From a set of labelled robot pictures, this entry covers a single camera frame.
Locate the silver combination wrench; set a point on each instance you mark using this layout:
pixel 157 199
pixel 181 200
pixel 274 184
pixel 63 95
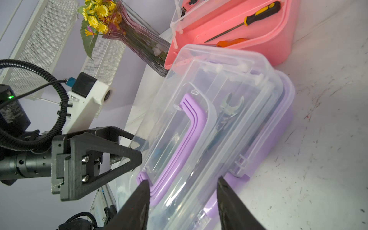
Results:
pixel 226 114

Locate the orange handled screwdriver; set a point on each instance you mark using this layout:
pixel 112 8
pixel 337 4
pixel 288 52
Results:
pixel 223 44

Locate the pink toolbox with clear lid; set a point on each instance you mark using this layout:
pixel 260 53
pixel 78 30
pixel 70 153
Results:
pixel 271 36

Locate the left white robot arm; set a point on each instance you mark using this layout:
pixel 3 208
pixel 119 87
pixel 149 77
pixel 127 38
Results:
pixel 27 154

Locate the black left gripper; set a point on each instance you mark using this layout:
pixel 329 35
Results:
pixel 83 149

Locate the glass vase with yellow flowers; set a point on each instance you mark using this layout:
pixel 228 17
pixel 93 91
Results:
pixel 110 20

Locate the yellow black small screwdriver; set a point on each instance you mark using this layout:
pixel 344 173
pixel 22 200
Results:
pixel 261 14

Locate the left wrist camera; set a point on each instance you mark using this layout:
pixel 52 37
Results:
pixel 86 96

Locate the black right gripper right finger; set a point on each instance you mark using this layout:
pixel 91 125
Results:
pixel 233 213

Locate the white mesh two-tier shelf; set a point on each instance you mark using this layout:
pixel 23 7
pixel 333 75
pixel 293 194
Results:
pixel 37 32

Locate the purple toolbox with clear lid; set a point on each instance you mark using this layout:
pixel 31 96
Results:
pixel 218 113

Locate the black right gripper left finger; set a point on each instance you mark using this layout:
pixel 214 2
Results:
pixel 135 212

